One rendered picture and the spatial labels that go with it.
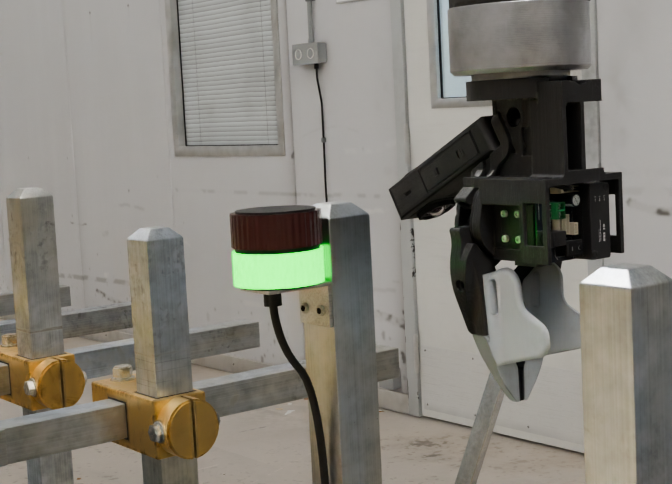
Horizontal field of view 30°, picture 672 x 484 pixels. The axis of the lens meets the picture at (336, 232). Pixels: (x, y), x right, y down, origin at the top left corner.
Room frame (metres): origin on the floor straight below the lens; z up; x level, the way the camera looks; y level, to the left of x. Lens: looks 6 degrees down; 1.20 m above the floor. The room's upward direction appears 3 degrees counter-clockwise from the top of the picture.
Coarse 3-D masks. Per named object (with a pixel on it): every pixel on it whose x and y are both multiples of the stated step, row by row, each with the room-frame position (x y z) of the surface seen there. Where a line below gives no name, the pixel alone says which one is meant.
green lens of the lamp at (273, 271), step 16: (240, 256) 0.80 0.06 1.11; (256, 256) 0.79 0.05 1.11; (272, 256) 0.79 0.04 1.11; (288, 256) 0.79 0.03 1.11; (304, 256) 0.79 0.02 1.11; (320, 256) 0.81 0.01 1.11; (240, 272) 0.80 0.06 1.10; (256, 272) 0.79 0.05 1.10; (272, 272) 0.79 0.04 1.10; (288, 272) 0.79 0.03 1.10; (304, 272) 0.79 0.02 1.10; (320, 272) 0.81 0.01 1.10; (256, 288) 0.79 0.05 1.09; (272, 288) 0.79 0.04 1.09
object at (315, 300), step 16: (256, 208) 0.83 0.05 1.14; (272, 208) 0.82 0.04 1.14; (288, 208) 0.82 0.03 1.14; (304, 208) 0.81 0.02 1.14; (240, 288) 0.81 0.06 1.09; (288, 288) 0.79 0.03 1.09; (304, 288) 0.81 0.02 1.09; (320, 288) 0.83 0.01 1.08; (272, 304) 0.81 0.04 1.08; (304, 304) 0.84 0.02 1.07; (320, 304) 0.83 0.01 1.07; (272, 320) 0.81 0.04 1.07; (304, 320) 0.84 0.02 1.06; (320, 320) 0.83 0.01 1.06; (288, 352) 0.82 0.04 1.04; (304, 384) 0.82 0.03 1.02; (320, 416) 0.83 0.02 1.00; (320, 432) 0.83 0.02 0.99; (320, 448) 0.83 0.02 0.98; (320, 464) 0.83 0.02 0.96
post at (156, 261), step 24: (144, 240) 1.02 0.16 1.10; (168, 240) 1.03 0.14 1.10; (144, 264) 1.03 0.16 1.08; (168, 264) 1.03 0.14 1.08; (144, 288) 1.03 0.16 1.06; (168, 288) 1.03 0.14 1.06; (144, 312) 1.03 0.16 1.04; (168, 312) 1.03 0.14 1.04; (144, 336) 1.03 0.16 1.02; (168, 336) 1.03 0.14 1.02; (144, 360) 1.03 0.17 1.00; (168, 360) 1.03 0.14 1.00; (144, 384) 1.04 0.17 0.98; (168, 384) 1.03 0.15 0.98; (144, 456) 1.04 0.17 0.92; (144, 480) 1.05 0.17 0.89; (168, 480) 1.02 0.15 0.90; (192, 480) 1.04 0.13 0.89
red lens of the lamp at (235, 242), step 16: (320, 208) 0.82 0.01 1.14; (240, 224) 0.80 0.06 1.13; (256, 224) 0.79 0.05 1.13; (272, 224) 0.79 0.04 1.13; (288, 224) 0.79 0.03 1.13; (304, 224) 0.79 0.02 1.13; (320, 224) 0.81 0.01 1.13; (240, 240) 0.80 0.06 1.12; (256, 240) 0.79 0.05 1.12; (272, 240) 0.79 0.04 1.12; (288, 240) 0.79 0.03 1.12; (304, 240) 0.79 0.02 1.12; (320, 240) 0.81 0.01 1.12
